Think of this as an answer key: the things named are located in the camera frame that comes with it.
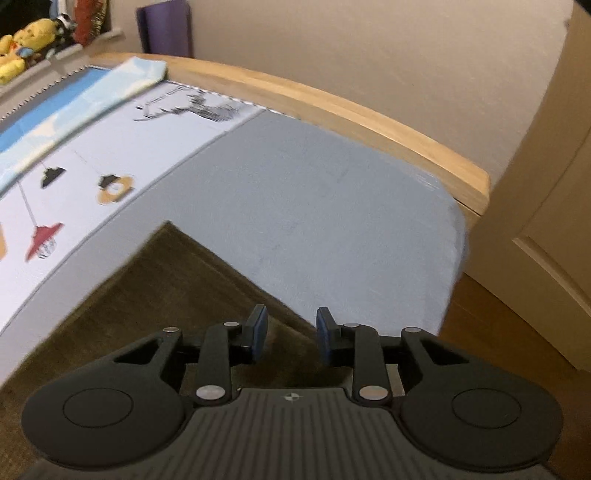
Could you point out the light blue patterned blanket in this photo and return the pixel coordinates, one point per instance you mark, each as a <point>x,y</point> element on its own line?
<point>92,97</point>

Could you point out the yellow bear plush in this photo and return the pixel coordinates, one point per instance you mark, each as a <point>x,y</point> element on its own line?
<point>37,39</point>

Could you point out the wooden bed frame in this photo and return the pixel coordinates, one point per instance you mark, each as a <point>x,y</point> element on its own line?
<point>369,124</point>

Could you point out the red patterned cushion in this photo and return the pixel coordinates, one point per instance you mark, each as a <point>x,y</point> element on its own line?
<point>92,18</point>

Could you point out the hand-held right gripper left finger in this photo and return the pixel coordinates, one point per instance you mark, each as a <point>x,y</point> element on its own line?
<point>257,334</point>

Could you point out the black white striped plush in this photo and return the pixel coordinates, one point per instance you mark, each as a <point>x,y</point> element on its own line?
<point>64,30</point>

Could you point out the beige wardrobe door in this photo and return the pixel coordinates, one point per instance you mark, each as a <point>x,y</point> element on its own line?
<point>554,184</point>

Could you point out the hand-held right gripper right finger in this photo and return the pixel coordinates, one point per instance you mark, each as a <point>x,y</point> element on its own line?
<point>325,334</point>

